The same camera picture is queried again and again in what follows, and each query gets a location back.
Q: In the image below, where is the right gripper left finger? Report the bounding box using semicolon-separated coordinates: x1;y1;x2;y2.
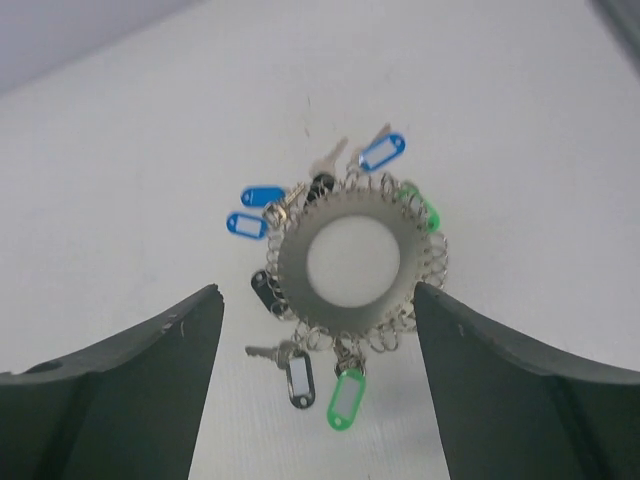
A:
1;284;224;479

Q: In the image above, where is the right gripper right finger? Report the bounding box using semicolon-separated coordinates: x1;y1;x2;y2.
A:
414;283;639;479

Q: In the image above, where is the metal disc keyring organizer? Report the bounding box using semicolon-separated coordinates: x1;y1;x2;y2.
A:
264;173;449;353

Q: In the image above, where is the grey clear key tag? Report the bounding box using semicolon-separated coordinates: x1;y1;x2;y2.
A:
244;342;317;412

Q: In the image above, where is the blue key tag outer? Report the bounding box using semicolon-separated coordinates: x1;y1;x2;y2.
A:
226;212;268;240

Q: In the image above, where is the small blue key tag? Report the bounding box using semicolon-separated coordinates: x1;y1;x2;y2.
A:
240;185;286;208

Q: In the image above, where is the blue key tag inner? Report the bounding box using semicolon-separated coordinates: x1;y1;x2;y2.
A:
349;123;406;173

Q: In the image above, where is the black clear key tag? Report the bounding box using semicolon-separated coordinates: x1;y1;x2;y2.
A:
304;137;348;207

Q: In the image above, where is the black tag key on ring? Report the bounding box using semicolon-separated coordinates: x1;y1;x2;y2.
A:
250;269;282;316

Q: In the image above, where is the green tag key on ring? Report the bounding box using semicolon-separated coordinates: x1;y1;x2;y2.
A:
397;181;441;233

